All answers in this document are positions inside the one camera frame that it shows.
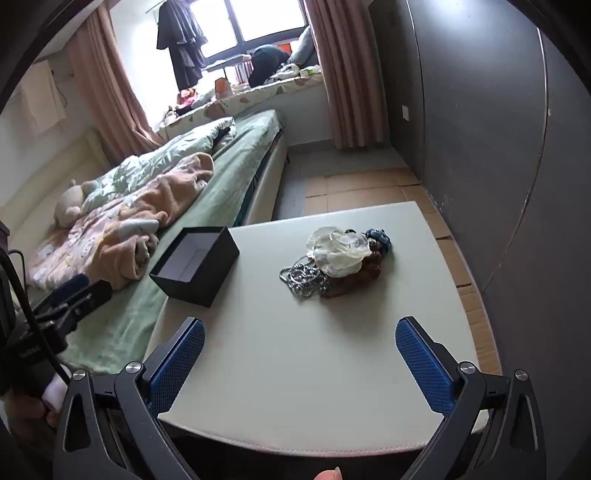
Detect black cardboard box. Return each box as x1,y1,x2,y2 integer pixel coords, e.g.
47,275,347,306
148,226,241,308

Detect pink curtain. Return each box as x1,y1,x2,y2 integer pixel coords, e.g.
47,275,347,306
304,0,394,151
68,8,163,163

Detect grey pillow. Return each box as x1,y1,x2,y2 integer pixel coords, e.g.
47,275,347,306
288,27,318,66

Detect person's left hand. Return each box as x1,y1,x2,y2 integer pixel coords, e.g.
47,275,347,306
0,368,71,435

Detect window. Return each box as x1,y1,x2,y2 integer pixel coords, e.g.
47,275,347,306
185,0,311,62

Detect white bed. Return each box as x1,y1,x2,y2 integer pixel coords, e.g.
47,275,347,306
0,110,291,376

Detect dark grey wardrobe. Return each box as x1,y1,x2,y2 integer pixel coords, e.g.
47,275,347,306
369,0,591,370

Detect green bed sheet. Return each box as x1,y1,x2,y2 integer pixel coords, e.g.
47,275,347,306
60,111,283,374

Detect leaf print window seat cushion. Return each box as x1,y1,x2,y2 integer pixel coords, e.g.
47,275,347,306
158,73,325,140

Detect beige hanging cloth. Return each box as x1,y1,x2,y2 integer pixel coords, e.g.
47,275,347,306
20,59,68,136

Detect light green floral quilt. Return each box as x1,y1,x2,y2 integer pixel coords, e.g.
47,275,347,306
82,117,237,210

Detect brown cardboard floor sheets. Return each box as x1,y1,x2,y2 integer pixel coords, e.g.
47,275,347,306
304,167,503,376

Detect blue ceramic bead bracelet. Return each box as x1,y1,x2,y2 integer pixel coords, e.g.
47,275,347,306
364,228,393,256

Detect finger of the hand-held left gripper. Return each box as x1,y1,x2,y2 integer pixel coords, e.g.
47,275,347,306
45,280,114,341
29,274,91,318

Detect dark hanging clothes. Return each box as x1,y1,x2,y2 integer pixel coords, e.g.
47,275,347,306
156,0,209,91

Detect silver chain necklace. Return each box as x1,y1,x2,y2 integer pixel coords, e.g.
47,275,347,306
279,260,331,301

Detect white sheer scrunchie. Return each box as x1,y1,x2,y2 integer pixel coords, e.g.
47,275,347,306
307,226,373,280

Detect pile of colourful clothes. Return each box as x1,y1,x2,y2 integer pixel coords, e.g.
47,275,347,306
165,78,223,121

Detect peach fleece blanket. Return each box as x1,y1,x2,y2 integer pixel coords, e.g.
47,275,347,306
27,152,216,292

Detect black bag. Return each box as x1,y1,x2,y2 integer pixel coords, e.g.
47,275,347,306
248,45,293,88

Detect beige plush toy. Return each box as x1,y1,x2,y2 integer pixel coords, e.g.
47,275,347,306
53,179,100,230

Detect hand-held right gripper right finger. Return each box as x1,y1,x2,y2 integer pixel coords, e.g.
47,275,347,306
394,316,548,480

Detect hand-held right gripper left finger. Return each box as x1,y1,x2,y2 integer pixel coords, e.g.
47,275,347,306
52,316,206,480

